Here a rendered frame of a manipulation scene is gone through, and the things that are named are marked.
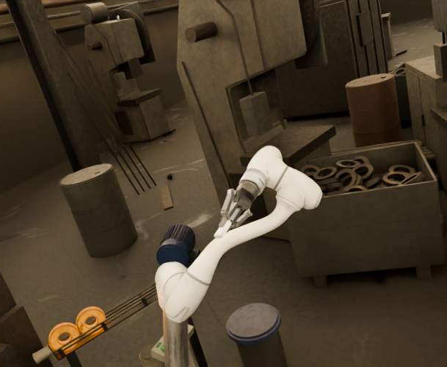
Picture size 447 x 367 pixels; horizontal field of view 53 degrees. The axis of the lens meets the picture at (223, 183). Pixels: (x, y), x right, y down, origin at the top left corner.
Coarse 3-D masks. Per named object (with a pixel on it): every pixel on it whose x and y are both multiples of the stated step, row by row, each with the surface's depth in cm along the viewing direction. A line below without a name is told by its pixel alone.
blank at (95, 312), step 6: (84, 312) 240; (90, 312) 241; (96, 312) 243; (102, 312) 244; (78, 318) 239; (84, 318) 241; (96, 318) 247; (102, 318) 245; (78, 324) 240; (84, 324) 241; (96, 324) 244; (84, 330) 242
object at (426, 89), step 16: (416, 64) 458; (432, 64) 438; (416, 80) 444; (432, 80) 391; (416, 96) 457; (432, 96) 399; (416, 112) 471; (416, 128) 485; (432, 128) 420; (432, 144) 432
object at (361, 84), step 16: (368, 80) 552; (384, 80) 529; (352, 96) 547; (368, 96) 533; (384, 96) 532; (352, 112) 559; (368, 112) 541; (384, 112) 538; (352, 128) 575; (368, 128) 549; (384, 128) 545; (400, 128) 560; (368, 144) 558
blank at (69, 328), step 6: (60, 324) 237; (66, 324) 238; (72, 324) 240; (54, 330) 235; (60, 330) 236; (66, 330) 237; (72, 330) 239; (78, 330) 241; (54, 336) 235; (72, 336) 240; (54, 342) 236; (60, 342) 238; (66, 342) 240; (72, 342) 240; (54, 348) 236
